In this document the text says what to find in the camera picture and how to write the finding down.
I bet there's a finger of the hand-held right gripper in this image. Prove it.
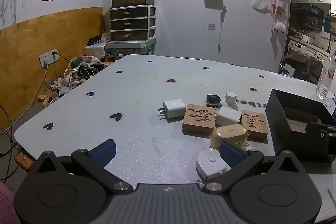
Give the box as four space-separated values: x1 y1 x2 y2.
306 122 336 163

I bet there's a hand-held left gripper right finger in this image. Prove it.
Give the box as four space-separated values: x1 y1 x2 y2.
203 140 309 193

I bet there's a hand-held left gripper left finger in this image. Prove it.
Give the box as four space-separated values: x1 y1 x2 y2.
28 139 133 194

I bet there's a beige earbuds case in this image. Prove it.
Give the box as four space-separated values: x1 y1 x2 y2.
209 124 248 149

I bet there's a white tape measure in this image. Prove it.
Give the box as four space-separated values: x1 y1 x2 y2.
196 148 231 181

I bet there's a plain white charger cube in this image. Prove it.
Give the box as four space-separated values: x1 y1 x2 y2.
215 106 242 127

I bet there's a carved wooden block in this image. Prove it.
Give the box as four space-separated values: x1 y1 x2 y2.
182 104 216 136
240 110 269 139

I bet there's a black cardboard box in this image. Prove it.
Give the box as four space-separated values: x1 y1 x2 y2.
265 89 336 159

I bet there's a smartwatch without strap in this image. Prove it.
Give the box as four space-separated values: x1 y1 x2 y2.
206 94 221 109

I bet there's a white charger with small dot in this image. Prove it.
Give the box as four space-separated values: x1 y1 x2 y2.
158 99 187 121

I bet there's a clear plastic water bottle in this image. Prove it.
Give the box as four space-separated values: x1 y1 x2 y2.
316 50 336 101

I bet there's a chair with brown cloth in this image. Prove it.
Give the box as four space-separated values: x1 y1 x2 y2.
282 52 323 84

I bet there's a pile of plush toys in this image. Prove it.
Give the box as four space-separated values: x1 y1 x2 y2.
50 55 116 94

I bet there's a washing machine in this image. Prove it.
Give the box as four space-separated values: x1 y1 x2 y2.
287 39 307 56

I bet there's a white appliance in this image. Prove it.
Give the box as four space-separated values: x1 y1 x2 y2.
84 32 111 59

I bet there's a teal printed cabinet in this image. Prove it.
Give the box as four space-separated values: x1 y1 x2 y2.
104 39 156 62

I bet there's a pink cloth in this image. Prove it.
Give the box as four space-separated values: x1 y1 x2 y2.
0 181 21 224

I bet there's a plush sheep toy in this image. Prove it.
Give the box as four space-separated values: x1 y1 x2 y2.
273 21 286 35

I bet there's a kitchen shelf with bottles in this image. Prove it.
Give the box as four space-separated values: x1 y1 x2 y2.
291 4 326 31

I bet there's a white drawer unit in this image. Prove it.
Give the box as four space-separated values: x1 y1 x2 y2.
110 5 156 42

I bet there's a white hanging plastic bag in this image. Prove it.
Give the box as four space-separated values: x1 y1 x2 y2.
252 0 271 13

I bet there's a white power cable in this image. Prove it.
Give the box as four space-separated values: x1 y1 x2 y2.
9 66 50 126

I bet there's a black power cable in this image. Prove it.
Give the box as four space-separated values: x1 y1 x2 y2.
56 52 88 76

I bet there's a white wall power outlet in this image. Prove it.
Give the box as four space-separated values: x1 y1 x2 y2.
39 48 59 67

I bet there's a pink hanging lanyard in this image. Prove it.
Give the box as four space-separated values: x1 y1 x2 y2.
268 0 282 35

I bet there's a hanging charm cord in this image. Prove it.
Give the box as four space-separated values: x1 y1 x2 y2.
217 5 227 54

